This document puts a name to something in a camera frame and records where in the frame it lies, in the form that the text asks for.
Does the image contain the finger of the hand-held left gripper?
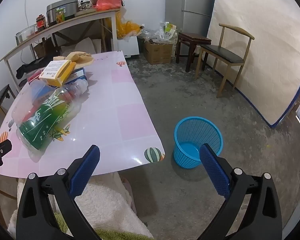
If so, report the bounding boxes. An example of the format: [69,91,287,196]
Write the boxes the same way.
[0,139,12,158]

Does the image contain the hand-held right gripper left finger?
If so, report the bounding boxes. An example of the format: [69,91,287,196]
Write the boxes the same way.
[16,144,108,240]

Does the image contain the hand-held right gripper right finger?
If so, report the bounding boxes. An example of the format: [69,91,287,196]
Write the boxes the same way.
[196,143,283,240]

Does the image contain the blue plastic basket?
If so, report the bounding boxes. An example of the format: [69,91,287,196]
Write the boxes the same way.
[174,116,224,169]

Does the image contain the green label plastic bottle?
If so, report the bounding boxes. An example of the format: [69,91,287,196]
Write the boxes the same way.
[16,86,82,156]

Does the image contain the clear plastic food container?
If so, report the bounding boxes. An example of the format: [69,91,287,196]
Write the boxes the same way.
[11,80,53,126]

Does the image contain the yellow cardboard box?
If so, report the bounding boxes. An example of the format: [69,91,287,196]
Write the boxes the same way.
[39,60,77,87]

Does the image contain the white fleece blanket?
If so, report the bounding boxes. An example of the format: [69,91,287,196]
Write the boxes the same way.
[7,171,153,240]

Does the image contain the wooden stool with dark seat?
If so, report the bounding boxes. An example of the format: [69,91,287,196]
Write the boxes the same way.
[0,84,17,135]

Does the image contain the pink printed tablecloth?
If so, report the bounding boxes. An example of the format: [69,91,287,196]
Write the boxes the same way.
[0,51,165,178]

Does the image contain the green towel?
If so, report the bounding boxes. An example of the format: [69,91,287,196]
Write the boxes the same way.
[52,212,145,240]

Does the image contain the red snack packet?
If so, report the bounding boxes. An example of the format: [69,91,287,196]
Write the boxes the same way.
[27,70,44,83]

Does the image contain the small ribbed clear bottle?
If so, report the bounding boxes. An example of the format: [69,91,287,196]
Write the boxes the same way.
[64,79,89,99]

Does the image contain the black cloth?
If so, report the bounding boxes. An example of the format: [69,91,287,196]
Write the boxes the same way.
[16,57,54,79]

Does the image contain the blue cardboard box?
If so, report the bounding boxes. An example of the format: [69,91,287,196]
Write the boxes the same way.
[61,67,88,85]

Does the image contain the yellow cloth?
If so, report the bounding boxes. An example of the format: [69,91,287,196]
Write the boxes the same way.
[53,51,94,69]

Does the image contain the glass bowl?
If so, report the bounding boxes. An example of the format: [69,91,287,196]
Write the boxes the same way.
[15,24,38,45]

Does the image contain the wooden chair with dark seat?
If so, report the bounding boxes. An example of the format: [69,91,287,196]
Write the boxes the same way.
[195,23,255,98]

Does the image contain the white mattress with blue edge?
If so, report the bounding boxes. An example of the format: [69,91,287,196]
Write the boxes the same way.
[206,0,300,129]

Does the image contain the brown cardboard box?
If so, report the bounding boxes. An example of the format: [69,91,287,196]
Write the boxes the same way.
[143,41,173,65]

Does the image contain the red label jar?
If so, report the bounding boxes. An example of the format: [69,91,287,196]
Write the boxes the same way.
[36,14,46,32]

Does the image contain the green and white packets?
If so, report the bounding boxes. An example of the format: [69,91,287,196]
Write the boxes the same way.
[161,22,177,40]

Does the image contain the yellow plastic bag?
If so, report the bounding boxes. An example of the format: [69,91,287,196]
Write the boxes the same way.
[115,11,143,40]

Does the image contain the white side table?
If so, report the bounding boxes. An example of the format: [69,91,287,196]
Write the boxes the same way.
[0,7,122,90]

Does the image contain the grey rice cooker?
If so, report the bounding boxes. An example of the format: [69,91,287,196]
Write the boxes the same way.
[46,0,79,27]

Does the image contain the grey refrigerator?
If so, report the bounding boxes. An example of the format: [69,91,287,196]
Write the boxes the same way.
[165,0,218,34]

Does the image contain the red plastic bag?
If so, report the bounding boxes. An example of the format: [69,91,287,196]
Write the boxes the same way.
[96,0,123,12]

